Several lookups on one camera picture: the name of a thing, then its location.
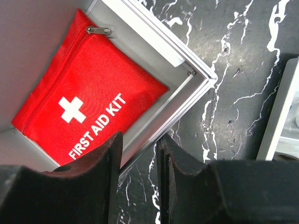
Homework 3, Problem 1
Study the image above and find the grey plastic tray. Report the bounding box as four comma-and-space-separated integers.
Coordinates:
256, 58, 299, 161

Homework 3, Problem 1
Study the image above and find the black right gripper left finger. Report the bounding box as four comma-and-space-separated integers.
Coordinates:
43, 132, 123, 224

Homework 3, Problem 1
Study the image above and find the red first aid pouch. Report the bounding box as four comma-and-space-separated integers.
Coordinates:
12, 10, 168, 166

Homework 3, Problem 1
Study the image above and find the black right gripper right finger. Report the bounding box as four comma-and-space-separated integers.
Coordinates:
157, 134, 224, 224

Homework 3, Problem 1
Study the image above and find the silver metal medicine case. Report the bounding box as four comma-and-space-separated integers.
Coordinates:
0, 0, 217, 173

